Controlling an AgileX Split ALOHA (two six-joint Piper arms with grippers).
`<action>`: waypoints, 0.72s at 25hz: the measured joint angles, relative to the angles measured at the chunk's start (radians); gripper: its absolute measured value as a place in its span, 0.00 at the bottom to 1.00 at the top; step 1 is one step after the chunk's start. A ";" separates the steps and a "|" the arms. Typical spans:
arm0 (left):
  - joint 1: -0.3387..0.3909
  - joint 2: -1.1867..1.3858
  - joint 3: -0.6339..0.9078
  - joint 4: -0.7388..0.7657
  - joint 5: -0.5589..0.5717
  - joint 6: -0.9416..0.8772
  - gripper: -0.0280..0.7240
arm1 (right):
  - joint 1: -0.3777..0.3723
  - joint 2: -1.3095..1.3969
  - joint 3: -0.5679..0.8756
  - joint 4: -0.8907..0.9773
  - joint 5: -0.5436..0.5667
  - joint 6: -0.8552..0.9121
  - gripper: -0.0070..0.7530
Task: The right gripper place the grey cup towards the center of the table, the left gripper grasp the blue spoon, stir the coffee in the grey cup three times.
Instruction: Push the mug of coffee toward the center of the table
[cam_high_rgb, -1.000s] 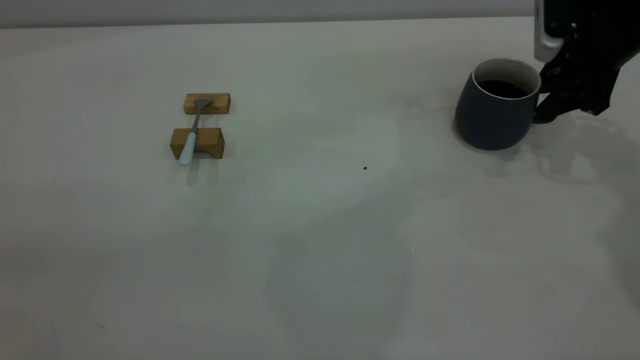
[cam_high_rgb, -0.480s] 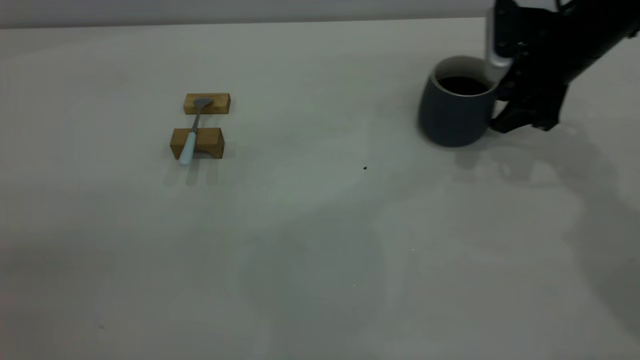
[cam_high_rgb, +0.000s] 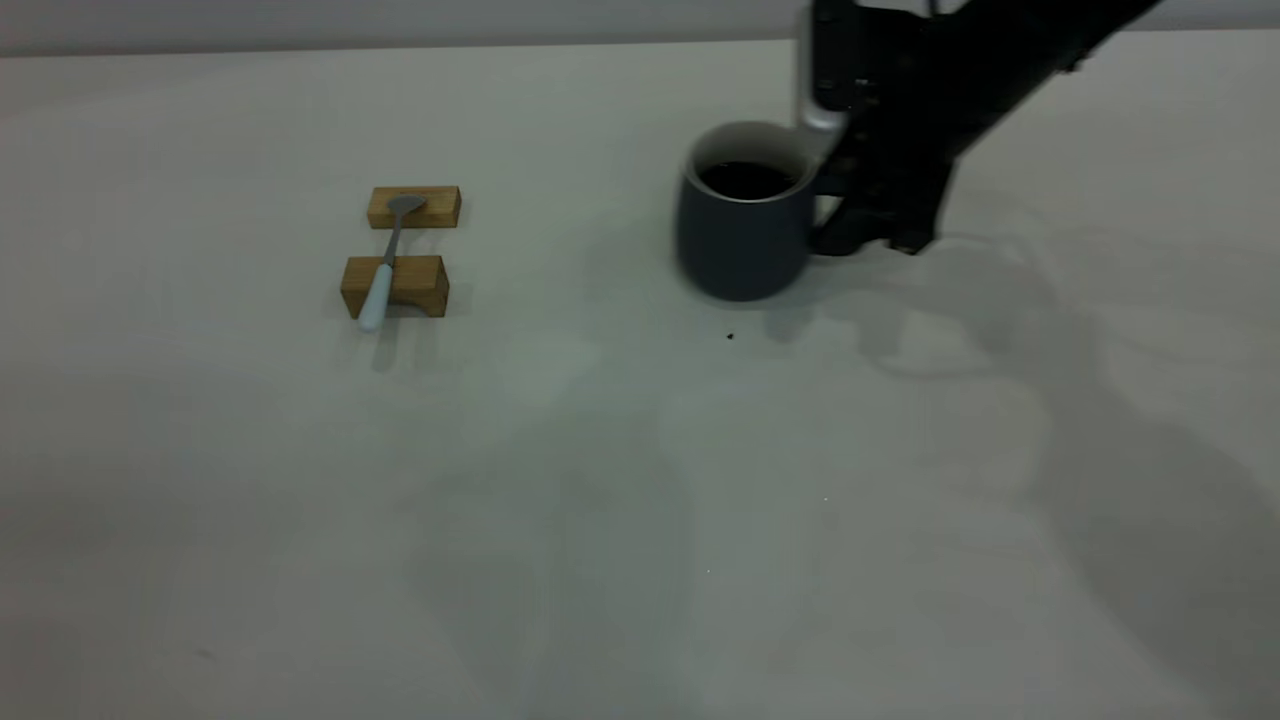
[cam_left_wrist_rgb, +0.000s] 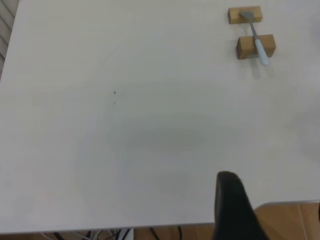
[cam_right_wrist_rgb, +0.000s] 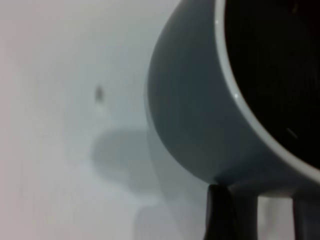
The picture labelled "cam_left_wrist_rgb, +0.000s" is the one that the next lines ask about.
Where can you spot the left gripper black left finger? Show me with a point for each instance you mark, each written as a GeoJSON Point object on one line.
{"type": "Point", "coordinates": [232, 210]}

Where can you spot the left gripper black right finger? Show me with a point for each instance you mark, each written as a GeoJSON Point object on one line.
{"type": "Point", "coordinates": [319, 212]}

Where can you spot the arched wooden block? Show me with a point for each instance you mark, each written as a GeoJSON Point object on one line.
{"type": "Point", "coordinates": [246, 46]}

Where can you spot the white slatted panel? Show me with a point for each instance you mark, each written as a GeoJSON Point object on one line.
{"type": "Point", "coordinates": [5, 30]}

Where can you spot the flat rectangular wooden block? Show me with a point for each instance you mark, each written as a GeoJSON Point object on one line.
{"type": "Point", "coordinates": [235, 15]}

